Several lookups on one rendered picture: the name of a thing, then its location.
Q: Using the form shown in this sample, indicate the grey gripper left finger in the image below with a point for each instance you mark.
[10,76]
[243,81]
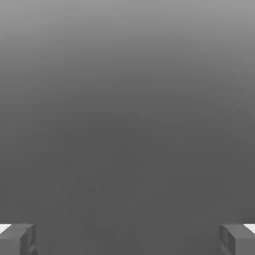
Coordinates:
[14,240]

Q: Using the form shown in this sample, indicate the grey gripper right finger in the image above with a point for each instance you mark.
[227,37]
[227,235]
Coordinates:
[240,240]

